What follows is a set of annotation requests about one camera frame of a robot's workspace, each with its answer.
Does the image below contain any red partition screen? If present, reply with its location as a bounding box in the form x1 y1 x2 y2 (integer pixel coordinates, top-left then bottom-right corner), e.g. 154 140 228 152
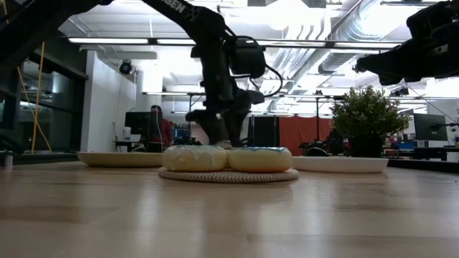
278 116 333 157

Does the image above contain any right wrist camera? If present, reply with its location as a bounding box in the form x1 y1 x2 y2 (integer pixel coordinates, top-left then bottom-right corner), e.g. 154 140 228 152
406 0 459 41

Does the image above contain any yellow extension cable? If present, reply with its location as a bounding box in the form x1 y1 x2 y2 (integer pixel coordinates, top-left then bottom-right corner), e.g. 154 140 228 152
16 41 54 155

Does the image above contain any black left camera cable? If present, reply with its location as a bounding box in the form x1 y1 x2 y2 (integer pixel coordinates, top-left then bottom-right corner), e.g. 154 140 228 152
247 63 284 98

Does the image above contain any large white frosted donut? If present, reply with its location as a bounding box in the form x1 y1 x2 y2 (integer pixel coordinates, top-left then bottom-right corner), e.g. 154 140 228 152
161 144 230 173

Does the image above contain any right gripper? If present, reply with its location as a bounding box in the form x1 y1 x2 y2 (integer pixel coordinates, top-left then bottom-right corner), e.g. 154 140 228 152
354 34 459 87

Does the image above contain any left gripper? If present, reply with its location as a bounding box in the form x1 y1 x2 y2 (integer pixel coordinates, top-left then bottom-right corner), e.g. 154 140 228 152
184 80 267 148

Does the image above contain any black office chair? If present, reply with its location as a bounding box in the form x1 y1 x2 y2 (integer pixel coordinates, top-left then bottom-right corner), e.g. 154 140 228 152
299 129 346 157

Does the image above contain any black aluminium table frame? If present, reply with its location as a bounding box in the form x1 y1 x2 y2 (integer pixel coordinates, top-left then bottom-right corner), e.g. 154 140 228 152
0 150 459 175

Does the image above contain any blue storage bin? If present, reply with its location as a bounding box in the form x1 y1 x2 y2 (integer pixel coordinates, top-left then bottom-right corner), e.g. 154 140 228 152
172 128 191 144

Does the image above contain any potted green plant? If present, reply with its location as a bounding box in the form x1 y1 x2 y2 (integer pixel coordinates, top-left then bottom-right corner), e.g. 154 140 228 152
328 85 410 159

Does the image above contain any round woven rope mat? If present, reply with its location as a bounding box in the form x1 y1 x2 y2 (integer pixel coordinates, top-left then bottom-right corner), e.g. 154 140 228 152
158 166 300 184

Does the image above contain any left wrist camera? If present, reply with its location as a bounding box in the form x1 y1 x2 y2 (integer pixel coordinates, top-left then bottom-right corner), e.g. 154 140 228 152
227 35 268 79

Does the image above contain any silver ventilation duct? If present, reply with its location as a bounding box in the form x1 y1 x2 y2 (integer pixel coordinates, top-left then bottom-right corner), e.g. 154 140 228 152
279 0 406 75

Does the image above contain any person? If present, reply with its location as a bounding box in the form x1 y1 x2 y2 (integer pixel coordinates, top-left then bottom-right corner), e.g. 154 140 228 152
148 104 174 153

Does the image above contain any black cabinet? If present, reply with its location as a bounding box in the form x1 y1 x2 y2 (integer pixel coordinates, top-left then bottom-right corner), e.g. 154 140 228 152
247 115 280 148

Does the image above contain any long ceiling light bar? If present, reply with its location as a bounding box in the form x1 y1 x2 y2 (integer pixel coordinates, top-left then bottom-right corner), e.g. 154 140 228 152
67 37 402 49

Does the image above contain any beige round plate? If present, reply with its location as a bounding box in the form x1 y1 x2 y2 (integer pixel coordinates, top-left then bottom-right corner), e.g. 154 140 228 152
76 150 164 168

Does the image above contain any large blue frosted donut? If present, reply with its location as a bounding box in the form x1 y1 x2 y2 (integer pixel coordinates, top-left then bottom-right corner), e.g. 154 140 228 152
227 146 293 173

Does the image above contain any wall security camera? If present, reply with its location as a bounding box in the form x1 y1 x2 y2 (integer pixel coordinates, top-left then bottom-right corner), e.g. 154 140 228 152
118 59 134 76

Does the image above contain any white round plate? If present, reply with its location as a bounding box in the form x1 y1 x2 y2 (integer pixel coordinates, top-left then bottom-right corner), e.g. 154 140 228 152
292 156 390 174

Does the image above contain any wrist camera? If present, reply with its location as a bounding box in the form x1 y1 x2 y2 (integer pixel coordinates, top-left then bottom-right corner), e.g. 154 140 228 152
406 0 459 41
227 35 268 79

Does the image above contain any black computer monitor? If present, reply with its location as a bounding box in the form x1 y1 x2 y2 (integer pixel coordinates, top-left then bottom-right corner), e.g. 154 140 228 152
413 113 448 142
124 111 153 136

